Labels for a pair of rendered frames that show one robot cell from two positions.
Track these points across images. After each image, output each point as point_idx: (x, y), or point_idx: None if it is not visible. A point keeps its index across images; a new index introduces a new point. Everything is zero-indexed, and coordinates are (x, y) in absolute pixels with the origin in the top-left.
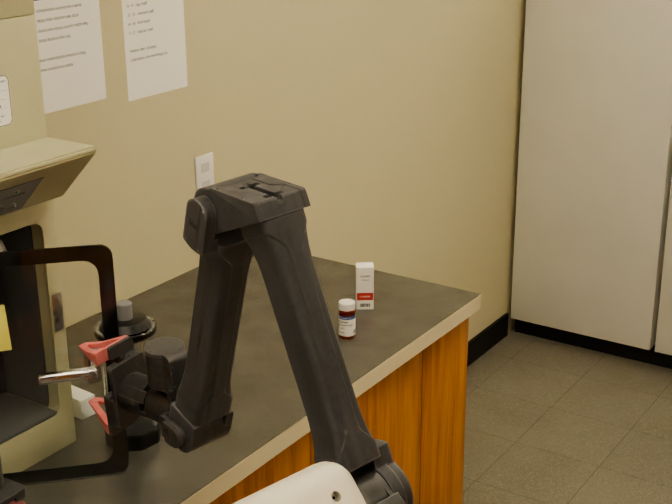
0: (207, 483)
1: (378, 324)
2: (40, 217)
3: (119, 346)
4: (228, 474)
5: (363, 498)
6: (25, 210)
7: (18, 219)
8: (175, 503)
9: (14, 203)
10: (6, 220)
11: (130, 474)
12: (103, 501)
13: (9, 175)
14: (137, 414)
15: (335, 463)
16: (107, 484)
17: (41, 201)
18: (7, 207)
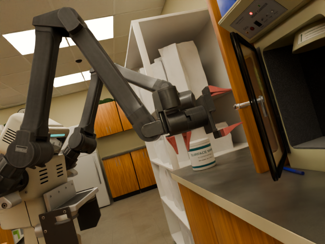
0: (285, 227)
1: None
2: (321, 8)
3: (203, 90)
4: (306, 242)
5: (6, 124)
6: (309, 7)
7: (305, 14)
8: (263, 215)
9: (272, 10)
10: (298, 17)
11: (317, 200)
12: (284, 195)
13: (236, 2)
14: (209, 130)
15: (14, 114)
16: (306, 195)
17: (300, 0)
18: (272, 13)
